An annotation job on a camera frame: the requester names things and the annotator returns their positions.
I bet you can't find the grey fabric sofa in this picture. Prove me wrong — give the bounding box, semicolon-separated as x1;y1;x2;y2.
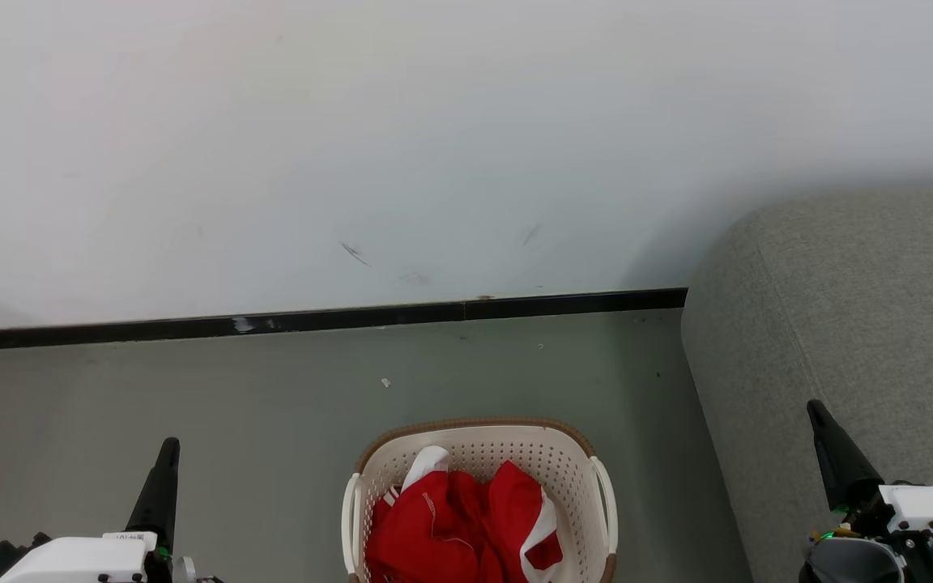
681;185;933;583

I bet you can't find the red garment white collar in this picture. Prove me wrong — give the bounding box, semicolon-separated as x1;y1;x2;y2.
365;445;508;583

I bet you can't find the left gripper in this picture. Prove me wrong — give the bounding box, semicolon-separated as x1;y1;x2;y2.
0;437;202;583

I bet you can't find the cream laundry basket brown rim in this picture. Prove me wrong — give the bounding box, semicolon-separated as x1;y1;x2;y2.
342;417;620;583

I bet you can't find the black baseboard strip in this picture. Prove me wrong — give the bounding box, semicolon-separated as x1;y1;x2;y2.
0;288;688;353

